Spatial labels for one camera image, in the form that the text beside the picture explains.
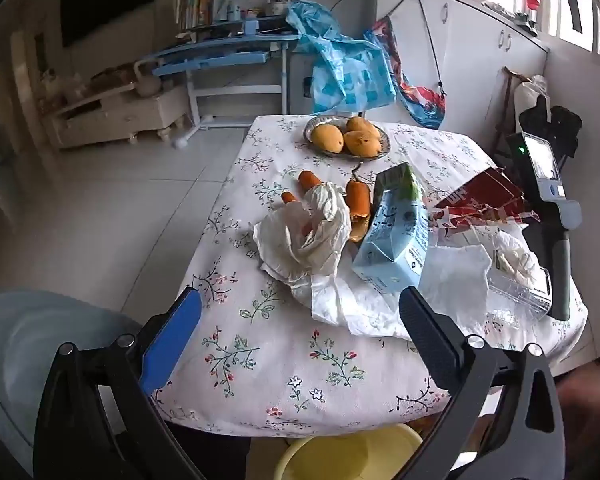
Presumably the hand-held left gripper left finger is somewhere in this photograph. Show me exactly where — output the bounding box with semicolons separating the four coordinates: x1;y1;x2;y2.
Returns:
32;286;206;480

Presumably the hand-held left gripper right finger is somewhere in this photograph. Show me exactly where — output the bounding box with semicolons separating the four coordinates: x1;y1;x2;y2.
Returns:
399;286;566;480

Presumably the red snack wrapper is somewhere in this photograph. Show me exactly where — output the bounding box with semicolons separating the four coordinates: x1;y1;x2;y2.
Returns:
427;167;541;241

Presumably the white paper napkin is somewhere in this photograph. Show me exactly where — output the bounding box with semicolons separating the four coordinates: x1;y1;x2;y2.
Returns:
422;244;494;311

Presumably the small white tissue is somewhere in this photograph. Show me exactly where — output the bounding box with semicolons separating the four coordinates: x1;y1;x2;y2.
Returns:
495;237;538;286

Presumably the white plastic bag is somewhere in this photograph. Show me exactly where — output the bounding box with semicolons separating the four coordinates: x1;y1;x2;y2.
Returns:
253;183;353;281
290;272;461;341

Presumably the clear plastic container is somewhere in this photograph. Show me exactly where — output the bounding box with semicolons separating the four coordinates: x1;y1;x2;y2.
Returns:
485;260;553;331

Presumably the light blue milk carton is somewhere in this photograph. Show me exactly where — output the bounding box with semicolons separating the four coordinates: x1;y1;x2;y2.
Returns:
352;162;431;295

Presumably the yellow plastic basin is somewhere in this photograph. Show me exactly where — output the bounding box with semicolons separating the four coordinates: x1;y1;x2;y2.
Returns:
275;422;426;480

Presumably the large orange sweet potato piece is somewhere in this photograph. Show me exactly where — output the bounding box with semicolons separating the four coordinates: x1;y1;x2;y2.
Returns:
345;179;372;243

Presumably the black cloth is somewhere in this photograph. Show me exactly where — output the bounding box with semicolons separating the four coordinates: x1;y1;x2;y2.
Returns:
545;105;583;161

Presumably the wooden chair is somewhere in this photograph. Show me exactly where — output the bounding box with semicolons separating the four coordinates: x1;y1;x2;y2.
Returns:
490;66;531;161

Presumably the white cloth bag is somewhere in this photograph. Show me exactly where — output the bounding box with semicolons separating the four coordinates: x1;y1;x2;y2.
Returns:
512;75;548;116

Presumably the grey-blue padded chair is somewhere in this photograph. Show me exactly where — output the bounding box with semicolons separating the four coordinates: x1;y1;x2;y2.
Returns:
0;290;143;480

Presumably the white cabinet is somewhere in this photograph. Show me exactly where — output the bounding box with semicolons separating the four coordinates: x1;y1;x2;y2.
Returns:
375;0;551;161

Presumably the colourful printed bag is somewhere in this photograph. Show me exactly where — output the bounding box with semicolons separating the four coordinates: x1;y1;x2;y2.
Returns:
365;17;446;130

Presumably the yellow mango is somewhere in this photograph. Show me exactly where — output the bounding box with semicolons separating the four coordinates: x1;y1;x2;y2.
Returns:
346;116;381;136
311;124;345;153
343;131;382;157

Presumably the blue checked plastic bag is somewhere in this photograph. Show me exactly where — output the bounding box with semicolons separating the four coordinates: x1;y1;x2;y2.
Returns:
286;1;397;116

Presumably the silver fruit plate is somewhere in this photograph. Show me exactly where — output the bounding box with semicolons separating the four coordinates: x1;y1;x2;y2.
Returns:
303;115;392;160

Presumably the cream television cabinet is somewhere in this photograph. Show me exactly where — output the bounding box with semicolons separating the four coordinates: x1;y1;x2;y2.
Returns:
42;85;191;148

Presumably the beige kettlebell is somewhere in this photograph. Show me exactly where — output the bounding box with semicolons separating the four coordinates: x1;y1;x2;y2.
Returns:
134;60;162;98

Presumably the blue study desk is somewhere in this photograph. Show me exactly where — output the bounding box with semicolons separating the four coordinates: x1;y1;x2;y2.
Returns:
152;15;301;148

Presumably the row of books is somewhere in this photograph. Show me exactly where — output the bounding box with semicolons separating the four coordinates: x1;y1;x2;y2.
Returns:
174;0;216;31

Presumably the black television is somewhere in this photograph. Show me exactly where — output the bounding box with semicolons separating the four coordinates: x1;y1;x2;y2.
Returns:
60;0;158;48

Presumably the black hanging cord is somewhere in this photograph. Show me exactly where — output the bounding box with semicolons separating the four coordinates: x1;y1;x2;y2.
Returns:
395;0;446;96

